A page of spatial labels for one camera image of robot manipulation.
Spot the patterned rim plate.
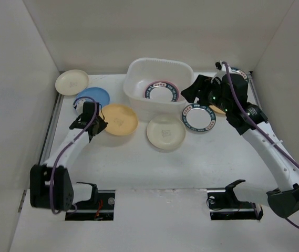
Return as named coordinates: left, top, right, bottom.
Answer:
left=150, top=81, right=179, bottom=102
left=181, top=103, right=216, bottom=133
left=231, top=67, right=249, bottom=83

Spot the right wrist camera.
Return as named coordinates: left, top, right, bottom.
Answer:
left=212, top=61, right=227, bottom=82

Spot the orange plate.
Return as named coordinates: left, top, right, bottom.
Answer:
left=210, top=105, right=225, bottom=115
left=99, top=103, right=138, bottom=136

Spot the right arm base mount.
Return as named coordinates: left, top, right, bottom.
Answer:
left=206, top=188, right=264, bottom=221

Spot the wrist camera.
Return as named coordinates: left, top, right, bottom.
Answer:
left=212, top=61, right=227, bottom=82
left=74, top=99, right=86, bottom=114

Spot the cream plate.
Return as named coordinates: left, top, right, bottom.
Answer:
left=146, top=114, right=186, bottom=151
left=55, top=69, right=89, bottom=96

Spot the patterned rim plate front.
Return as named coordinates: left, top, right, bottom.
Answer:
left=150, top=81, right=179, bottom=102

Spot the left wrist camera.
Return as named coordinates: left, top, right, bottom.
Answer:
left=74, top=99, right=86, bottom=114

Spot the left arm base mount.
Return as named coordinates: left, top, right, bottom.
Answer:
left=65, top=190, right=116, bottom=222

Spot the blue plastic plate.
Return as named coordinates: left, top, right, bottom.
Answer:
left=73, top=87, right=110, bottom=110

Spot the translucent white plastic bin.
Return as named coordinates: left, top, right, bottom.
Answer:
left=123, top=58, right=194, bottom=122

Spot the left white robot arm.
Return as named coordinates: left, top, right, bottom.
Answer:
left=29, top=100, right=108, bottom=215

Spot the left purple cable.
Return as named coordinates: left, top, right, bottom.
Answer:
left=49, top=96, right=102, bottom=215

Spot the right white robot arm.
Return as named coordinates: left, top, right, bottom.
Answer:
left=180, top=73, right=299, bottom=219

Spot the patterned rim plate back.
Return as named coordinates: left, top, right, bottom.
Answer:
left=231, top=67, right=249, bottom=83

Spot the pink plastic plate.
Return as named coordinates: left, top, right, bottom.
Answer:
left=144, top=81, right=166, bottom=99

